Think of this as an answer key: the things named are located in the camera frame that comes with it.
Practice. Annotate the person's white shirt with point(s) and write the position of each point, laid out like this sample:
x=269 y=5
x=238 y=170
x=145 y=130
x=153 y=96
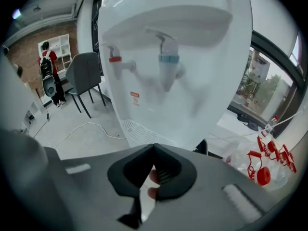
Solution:
x=12 y=100

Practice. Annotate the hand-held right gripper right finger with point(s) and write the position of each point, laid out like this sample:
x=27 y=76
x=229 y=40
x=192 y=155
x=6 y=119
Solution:
x=204 y=189

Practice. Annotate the round ceiling lamp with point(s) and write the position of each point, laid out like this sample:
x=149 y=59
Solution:
x=36 y=8

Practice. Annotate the white tap with red band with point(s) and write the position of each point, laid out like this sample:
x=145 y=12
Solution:
x=115 y=59

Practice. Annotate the person's right hand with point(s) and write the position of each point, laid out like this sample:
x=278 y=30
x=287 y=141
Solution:
x=154 y=177

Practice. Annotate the grey blue chair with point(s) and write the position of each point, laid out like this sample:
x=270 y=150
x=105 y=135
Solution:
x=84 y=68

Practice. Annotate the white tap with blue band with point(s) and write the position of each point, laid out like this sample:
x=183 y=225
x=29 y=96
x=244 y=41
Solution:
x=168 y=59

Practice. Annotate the grey white hanging device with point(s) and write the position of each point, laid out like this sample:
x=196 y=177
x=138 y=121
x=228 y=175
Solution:
x=50 y=86

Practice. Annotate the white drip tray grille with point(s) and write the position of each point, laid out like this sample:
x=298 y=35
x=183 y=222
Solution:
x=144 y=131

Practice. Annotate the white bookshelf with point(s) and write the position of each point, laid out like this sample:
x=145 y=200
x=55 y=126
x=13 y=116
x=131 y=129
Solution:
x=68 y=64

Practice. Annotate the black green backpack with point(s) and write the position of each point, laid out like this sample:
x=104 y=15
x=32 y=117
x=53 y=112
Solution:
x=45 y=67

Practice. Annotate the white window ledge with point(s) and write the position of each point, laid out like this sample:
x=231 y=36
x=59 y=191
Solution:
x=228 y=129

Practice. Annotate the black bag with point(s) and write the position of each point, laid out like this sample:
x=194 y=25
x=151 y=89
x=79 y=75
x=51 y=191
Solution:
x=247 y=123

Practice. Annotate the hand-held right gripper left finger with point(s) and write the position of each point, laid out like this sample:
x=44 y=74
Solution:
x=96 y=189

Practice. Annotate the pile of clear plastic bottles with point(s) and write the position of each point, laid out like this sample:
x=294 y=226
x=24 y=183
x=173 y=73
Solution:
x=263 y=175

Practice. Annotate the small clear bottle red cap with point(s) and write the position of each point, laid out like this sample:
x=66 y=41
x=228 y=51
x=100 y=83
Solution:
x=273 y=123

